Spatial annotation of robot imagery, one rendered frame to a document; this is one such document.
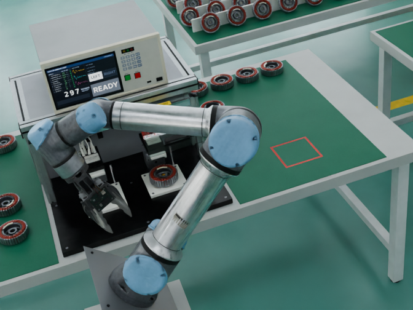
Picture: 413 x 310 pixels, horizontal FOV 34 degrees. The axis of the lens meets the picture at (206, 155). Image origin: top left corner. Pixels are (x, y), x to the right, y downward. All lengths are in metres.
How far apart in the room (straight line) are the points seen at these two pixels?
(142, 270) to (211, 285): 1.53
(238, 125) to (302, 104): 1.46
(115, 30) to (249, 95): 0.83
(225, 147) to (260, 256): 1.81
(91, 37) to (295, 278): 1.48
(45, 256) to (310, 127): 1.20
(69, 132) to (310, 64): 1.85
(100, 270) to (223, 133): 0.63
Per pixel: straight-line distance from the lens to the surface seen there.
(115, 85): 2.50
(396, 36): 3.57
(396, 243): 3.04
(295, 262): 3.30
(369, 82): 4.67
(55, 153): 1.73
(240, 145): 1.58
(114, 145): 2.77
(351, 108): 2.98
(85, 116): 1.68
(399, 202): 2.89
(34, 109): 2.59
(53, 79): 2.45
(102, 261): 2.04
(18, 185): 2.86
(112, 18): 2.67
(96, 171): 2.57
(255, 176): 2.60
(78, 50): 2.46
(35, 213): 2.67
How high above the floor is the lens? 2.32
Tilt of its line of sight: 35 degrees down
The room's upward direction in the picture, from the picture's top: 9 degrees counter-clockwise
